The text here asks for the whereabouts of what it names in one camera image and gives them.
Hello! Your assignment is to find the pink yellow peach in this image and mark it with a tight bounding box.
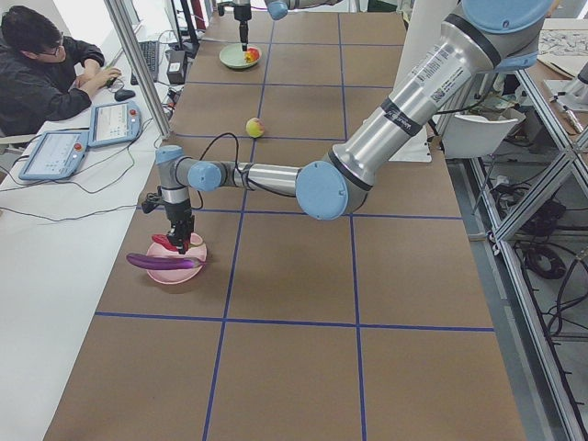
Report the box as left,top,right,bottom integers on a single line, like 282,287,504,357
245,118,265,139

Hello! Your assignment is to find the far blue teach pendant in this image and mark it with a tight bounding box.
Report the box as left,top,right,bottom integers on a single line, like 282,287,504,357
88,100,141,148

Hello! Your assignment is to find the blue teach pendant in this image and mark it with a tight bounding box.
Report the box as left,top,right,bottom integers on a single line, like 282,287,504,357
88,100,141,148
18,130,89,181

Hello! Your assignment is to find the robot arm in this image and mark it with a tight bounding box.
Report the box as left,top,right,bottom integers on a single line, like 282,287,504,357
141,0,551,254
228,0,339,52

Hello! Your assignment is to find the black keyboard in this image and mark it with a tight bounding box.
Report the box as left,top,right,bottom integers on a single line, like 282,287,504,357
132,40,160,83

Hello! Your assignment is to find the black computer mouse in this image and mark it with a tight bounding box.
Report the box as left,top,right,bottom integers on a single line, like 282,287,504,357
114,89,135,102

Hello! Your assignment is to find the seated person in black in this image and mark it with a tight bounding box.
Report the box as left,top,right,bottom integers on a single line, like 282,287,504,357
1,6,121,136

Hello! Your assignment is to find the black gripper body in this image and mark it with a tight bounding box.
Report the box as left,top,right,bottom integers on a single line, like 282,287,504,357
233,8,251,32
141,186,195,237

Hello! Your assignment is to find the near blue teach pendant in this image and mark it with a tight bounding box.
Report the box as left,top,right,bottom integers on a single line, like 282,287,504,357
18,130,89,181

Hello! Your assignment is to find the green plate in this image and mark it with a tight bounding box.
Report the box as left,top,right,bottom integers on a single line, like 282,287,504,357
219,43,262,70

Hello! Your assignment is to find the aluminium frame post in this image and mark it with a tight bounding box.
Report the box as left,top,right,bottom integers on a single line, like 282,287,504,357
104,0,171,140

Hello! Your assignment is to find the white chair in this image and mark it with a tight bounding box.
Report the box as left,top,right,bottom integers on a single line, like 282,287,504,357
442,108,526,159

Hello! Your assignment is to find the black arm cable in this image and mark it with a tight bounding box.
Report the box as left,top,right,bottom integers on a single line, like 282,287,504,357
187,132,258,212

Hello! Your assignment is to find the purple eggplant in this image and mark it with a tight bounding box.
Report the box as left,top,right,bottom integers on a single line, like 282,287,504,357
126,253,206,270

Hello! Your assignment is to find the red chili pepper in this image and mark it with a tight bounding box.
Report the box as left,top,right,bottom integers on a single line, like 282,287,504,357
151,234,204,251

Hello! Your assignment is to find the pink plate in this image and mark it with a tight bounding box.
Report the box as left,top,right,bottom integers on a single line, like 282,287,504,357
144,232,209,285

